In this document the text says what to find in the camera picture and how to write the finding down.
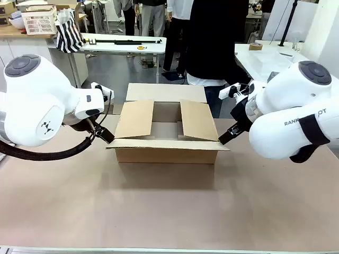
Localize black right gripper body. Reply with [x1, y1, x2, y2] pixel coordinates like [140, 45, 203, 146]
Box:
[229, 99, 254, 132]

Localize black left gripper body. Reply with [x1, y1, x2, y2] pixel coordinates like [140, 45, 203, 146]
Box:
[62, 112, 104, 136]

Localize brown cardboard shipping box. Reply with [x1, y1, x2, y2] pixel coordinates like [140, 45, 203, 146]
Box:
[105, 83, 231, 165]

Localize brown cardboard storage box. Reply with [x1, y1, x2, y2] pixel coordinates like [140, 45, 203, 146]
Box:
[0, 1, 16, 26]

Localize white rounded corner table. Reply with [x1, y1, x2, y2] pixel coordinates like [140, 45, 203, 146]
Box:
[234, 39, 313, 85]

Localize person in black sweater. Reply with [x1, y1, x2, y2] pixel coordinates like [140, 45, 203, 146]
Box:
[185, 0, 252, 119]

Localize white workshop table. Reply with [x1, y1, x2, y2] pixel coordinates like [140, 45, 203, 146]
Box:
[49, 33, 167, 84]

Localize black white striped bag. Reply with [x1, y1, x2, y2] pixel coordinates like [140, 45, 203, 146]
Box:
[55, 9, 85, 53]

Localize long black rod tool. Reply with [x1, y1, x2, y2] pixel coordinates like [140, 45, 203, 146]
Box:
[84, 38, 163, 46]

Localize wooden top white cabinet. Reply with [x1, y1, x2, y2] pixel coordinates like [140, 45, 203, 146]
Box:
[0, 25, 90, 93]

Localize white board panel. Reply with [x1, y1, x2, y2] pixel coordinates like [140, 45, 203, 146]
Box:
[262, 0, 318, 42]

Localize bystander in white top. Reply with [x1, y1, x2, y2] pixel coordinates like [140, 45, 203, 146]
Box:
[163, 0, 191, 77]

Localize black stand pole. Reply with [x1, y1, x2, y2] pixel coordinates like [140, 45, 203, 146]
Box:
[278, 0, 299, 47]

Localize white pink plastic crate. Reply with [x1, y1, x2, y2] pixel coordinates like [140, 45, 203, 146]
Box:
[21, 6, 58, 35]

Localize bystander in dark clothes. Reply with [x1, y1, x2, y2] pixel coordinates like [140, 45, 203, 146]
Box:
[120, 0, 137, 37]

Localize bystander in grey trousers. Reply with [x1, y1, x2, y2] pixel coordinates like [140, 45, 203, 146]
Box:
[135, 0, 166, 38]

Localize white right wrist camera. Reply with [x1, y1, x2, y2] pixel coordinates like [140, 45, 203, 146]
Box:
[219, 83, 250, 101]

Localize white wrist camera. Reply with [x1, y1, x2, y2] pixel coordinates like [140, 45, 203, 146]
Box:
[90, 81, 115, 103]
[219, 83, 250, 101]

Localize thin black camera cable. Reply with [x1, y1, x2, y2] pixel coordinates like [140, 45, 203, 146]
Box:
[92, 89, 114, 133]

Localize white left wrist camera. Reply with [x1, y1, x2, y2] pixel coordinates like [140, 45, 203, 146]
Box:
[90, 81, 115, 103]

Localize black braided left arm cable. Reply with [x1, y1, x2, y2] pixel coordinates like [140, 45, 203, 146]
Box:
[0, 132, 97, 162]

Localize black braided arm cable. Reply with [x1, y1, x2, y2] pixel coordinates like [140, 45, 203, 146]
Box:
[289, 113, 331, 164]
[0, 132, 97, 162]

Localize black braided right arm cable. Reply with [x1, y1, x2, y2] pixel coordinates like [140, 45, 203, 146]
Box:
[289, 113, 331, 164]

